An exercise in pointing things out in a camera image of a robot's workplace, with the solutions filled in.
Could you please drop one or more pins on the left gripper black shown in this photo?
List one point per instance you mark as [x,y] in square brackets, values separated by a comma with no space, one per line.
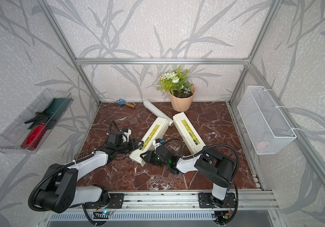
[135,146]

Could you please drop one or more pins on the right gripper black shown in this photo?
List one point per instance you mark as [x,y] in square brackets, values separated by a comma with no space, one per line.
[148,157]

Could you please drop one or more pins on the cream dispenser box base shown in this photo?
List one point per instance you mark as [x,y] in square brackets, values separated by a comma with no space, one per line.
[156,131]

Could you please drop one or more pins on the white plastic wrap roll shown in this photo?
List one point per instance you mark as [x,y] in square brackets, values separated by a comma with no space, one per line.
[157,112]

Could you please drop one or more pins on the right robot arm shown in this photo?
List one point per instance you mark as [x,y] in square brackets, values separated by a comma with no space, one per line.
[219,163]

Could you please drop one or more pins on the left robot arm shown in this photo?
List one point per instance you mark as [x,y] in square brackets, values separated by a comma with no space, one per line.
[58,189]

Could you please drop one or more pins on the blue garden trowel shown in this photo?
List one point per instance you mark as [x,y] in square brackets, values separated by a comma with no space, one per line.
[124,103]

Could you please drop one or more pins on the green cloth in tray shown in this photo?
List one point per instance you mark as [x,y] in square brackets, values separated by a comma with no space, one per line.
[55,110]

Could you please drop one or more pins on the potted green plant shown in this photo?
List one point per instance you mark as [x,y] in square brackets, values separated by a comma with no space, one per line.
[181,91]

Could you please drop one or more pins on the red spray bottle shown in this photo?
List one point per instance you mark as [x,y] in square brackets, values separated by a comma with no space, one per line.
[37,132]

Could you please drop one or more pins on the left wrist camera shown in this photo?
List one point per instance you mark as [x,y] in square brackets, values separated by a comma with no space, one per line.
[120,136]

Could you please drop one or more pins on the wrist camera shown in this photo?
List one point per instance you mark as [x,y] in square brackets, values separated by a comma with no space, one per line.
[120,136]
[157,142]

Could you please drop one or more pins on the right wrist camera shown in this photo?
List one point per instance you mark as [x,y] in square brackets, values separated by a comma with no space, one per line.
[157,142]

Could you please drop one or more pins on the clear wall tray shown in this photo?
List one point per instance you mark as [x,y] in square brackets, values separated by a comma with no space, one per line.
[29,130]

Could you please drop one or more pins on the white wire basket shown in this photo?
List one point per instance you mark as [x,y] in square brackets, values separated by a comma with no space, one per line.
[267,128]

